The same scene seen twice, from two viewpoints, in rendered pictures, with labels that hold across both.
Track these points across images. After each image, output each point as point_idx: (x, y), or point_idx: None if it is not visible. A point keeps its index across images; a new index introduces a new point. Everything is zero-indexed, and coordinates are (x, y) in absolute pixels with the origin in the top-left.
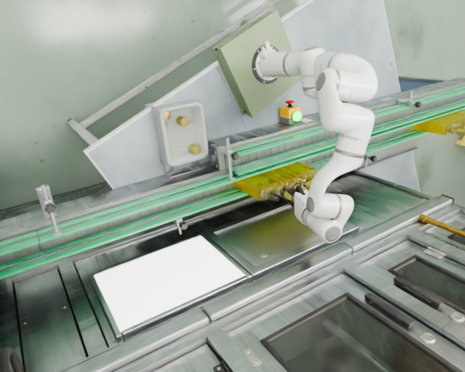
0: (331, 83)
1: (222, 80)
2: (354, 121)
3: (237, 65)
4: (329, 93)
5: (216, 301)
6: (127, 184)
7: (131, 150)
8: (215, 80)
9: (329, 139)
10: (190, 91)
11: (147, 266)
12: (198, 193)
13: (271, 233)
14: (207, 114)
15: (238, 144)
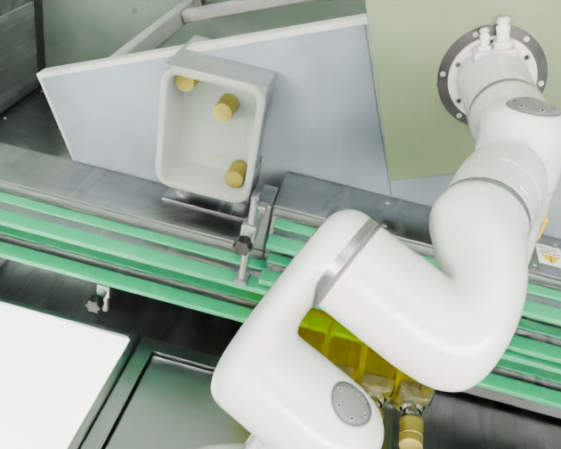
0: (294, 271)
1: (369, 61)
2: (265, 430)
3: (396, 45)
4: (269, 295)
5: None
6: (98, 166)
7: (118, 110)
8: (351, 54)
9: None
10: (277, 53)
11: None
12: (153, 265)
13: (221, 442)
14: (304, 118)
15: (313, 219)
